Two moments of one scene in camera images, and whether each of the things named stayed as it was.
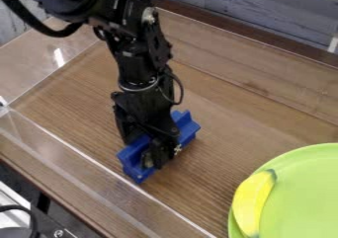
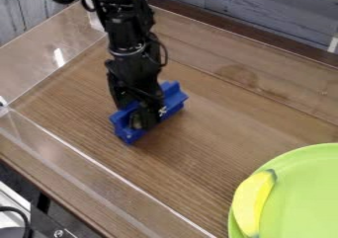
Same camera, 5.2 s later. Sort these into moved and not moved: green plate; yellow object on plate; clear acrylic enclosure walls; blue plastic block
Moved: blue plastic block
Not moved: green plate; yellow object on plate; clear acrylic enclosure walls
